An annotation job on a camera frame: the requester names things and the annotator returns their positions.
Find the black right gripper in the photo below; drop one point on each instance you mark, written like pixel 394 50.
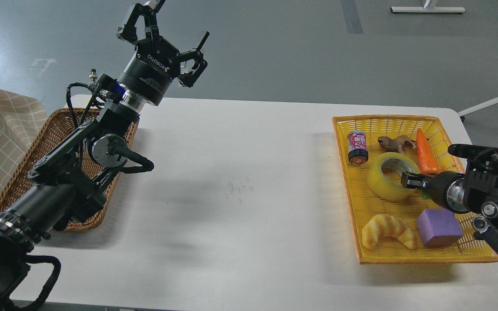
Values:
pixel 446 189

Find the white stand base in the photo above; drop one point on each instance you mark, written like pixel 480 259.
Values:
pixel 428 7

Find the orange toy carrot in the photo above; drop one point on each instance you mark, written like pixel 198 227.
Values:
pixel 427 162

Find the small red drink can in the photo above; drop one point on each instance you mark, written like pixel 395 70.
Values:
pixel 357 147

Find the brown toy frog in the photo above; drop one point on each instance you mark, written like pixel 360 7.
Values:
pixel 397 144

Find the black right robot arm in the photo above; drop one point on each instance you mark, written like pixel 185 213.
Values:
pixel 475 190

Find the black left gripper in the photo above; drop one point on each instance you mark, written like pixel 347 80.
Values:
pixel 151 71

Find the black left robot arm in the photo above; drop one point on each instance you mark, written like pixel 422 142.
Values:
pixel 69 183

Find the purple foam block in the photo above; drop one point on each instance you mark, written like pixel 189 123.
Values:
pixel 438 228

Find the toy croissant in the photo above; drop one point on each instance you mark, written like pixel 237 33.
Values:
pixel 387 226

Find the yellow tape roll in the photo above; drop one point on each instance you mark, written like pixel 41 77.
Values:
pixel 384 176

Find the yellow plastic basket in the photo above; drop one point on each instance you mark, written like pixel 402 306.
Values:
pixel 363 203

